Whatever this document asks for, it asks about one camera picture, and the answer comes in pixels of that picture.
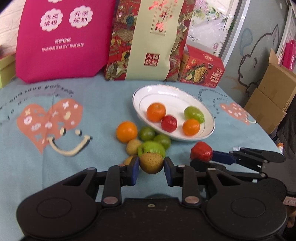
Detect brown longan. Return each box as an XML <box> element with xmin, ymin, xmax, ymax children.
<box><xmin>126</xmin><ymin>139</ymin><xmax>142</xmax><ymax>156</ymax></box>
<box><xmin>123</xmin><ymin>156</ymin><xmax>134</xmax><ymax>166</ymax></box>
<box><xmin>139</xmin><ymin>153</ymin><xmax>164</xmax><ymax>174</ymax></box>

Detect brown longan front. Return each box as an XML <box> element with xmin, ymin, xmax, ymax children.
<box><xmin>139</xmin><ymin>153</ymin><xmax>164</xmax><ymax>174</ymax></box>

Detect large green mango fruit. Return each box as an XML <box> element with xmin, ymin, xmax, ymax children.
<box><xmin>137</xmin><ymin>141</ymin><xmax>166</xmax><ymax>158</ymax></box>

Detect orange tangerine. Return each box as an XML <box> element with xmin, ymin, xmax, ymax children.
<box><xmin>182</xmin><ymin>118</ymin><xmax>200</xmax><ymax>137</ymax></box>
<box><xmin>116</xmin><ymin>121</ymin><xmax>137</xmax><ymax>143</ymax></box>
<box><xmin>146</xmin><ymin>102</ymin><xmax>166</xmax><ymax>123</ymax></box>

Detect green round fruit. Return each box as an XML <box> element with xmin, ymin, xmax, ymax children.
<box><xmin>154</xmin><ymin>134</ymin><xmax>171</xmax><ymax>150</ymax></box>
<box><xmin>138</xmin><ymin>126</ymin><xmax>156</xmax><ymax>142</ymax></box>

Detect small red apple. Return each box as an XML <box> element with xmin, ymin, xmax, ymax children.
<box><xmin>161</xmin><ymin>115</ymin><xmax>178</xmax><ymax>133</ymax></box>

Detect green round fruit front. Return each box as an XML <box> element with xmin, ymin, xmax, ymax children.
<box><xmin>154</xmin><ymin>134</ymin><xmax>171</xmax><ymax>150</ymax></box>

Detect brown cardboard boxes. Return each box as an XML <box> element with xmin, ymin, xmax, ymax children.
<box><xmin>244</xmin><ymin>50</ymin><xmax>295</xmax><ymax>135</ymax></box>

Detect green mango in plate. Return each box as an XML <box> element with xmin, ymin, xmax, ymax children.
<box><xmin>184</xmin><ymin>106</ymin><xmax>205</xmax><ymax>123</ymax></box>

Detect orange tangerine in plate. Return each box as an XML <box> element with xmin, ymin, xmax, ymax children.
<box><xmin>146</xmin><ymin>102</ymin><xmax>166</xmax><ymax>123</ymax></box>

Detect white oval plate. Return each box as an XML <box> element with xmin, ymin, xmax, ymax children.
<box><xmin>132</xmin><ymin>84</ymin><xmax>215</xmax><ymax>142</ymax></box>

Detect blue printed tablecloth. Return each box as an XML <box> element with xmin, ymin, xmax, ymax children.
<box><xmin>0</xmin><ymin>72</ymin><xmax>282</xmax><ymax>241</ymax></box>

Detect red cracker box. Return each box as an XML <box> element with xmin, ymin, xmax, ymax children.
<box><xmin>178</xmin><ymin>45</ymin><xmax>225</xmax><ymax>88</ymax></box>

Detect pink bag in background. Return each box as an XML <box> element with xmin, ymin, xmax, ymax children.
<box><xmin>282</xmin><ymin>40</ymin><xmax>296</xmax><ymax>71</ymax></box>

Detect floral white plastic bag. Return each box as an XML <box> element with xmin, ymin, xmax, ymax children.
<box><xmin>186</xmin><ymin>0</ymin><xmax>240</xmax><ymax>57</ymax></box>

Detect red patterned gift bag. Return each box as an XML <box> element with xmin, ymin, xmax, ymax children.
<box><xmin>105</xmin><ymin>0</ymin><xmax>195</xmax><ymax>81</ymax></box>

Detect magenta tote bag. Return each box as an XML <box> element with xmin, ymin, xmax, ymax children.
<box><xmin>16</xmin><ymin>0</ymin><xmax>115</xmax><ymax>83</ymax></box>

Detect light green box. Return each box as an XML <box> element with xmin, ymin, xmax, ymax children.
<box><xmin>0</xmin><ymin>53</ymin><xmax>16</xmax><ymax>88</ymax></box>

